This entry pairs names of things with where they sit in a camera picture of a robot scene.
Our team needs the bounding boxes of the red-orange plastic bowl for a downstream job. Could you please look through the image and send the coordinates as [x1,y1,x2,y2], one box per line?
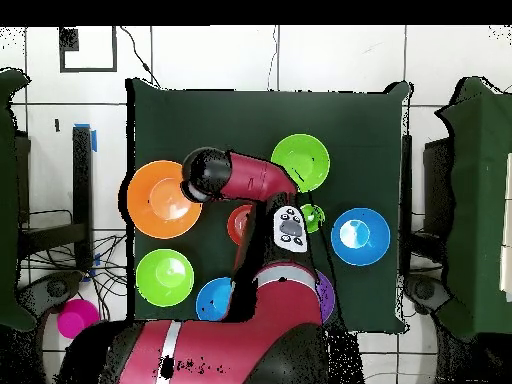
[226,204,254,246]

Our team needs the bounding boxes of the large orange plastic bowl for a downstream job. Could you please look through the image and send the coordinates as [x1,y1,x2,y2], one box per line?
[126,159,203,240]

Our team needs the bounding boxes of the green plastic cup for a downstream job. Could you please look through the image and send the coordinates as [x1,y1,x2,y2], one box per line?
[300,203,326,234]

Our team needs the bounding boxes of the green plastic bowl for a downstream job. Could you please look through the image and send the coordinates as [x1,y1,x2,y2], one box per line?
[270,133,332,194]
[135,248,195,308]

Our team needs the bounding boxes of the blue plastic bowl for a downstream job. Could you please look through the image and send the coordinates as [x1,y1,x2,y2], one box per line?
[330,207,392,267]
[195,276,234,322]

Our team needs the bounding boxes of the dark green table cloth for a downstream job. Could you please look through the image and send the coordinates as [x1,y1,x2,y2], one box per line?
[126,77,412,336]

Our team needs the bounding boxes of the purple plastic bowl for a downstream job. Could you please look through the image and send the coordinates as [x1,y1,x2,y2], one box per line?
[315,270,336,324]

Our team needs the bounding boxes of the blue tape strip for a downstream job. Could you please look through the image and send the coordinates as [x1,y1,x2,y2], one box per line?
[73,122,98,153]

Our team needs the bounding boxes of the black cabinet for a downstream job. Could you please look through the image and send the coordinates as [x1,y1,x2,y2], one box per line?
[422,137,455,241]

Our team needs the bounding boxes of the dark grey chair base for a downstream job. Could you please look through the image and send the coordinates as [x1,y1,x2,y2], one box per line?
[17,270,86,319]
[402,273,453,317]

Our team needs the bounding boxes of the pink plastic cup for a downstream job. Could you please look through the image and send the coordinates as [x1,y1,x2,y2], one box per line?
[56,298,101,340]

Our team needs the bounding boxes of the green cloth side table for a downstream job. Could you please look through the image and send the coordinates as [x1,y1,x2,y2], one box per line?
[0,66,38,334]
[434,75,512,341]

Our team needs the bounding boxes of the white round stool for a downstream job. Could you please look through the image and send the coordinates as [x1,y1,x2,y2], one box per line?
[41,311,81,384]

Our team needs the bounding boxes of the black stand frame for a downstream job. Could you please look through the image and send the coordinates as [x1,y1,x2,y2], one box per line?
[400,133,414,277]
[15,125,95,273]

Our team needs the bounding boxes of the black floor cable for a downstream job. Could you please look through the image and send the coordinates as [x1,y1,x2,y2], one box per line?
[266,25,280,91]
[119,25,163,89]

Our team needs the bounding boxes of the tangled floor cables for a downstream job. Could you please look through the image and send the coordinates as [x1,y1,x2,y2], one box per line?
[19,233,129,323]

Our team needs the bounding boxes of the black square floor frame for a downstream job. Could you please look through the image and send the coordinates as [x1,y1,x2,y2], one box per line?
[58,25,118,74]

